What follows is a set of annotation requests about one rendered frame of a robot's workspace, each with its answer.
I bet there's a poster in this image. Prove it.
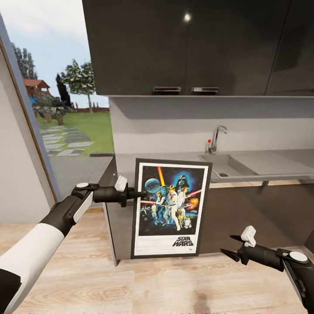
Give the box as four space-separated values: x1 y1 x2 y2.
130 158 213 259

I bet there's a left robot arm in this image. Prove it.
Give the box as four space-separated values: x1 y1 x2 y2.
0 176 147 314

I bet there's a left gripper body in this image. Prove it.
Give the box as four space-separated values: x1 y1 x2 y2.
105 183 128 208

